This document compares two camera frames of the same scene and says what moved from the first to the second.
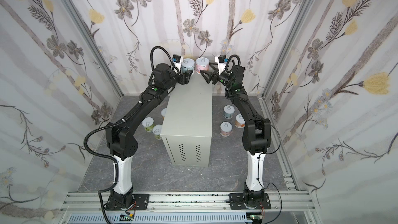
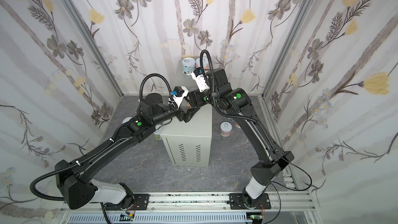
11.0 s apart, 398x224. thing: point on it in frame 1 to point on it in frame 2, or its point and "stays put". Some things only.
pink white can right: (226, 128) stays put
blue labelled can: (187, 64) stays put
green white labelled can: (157, 130) stays put
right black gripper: (215, 77) to (201, 97)
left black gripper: (185, 79) to (187, 116)
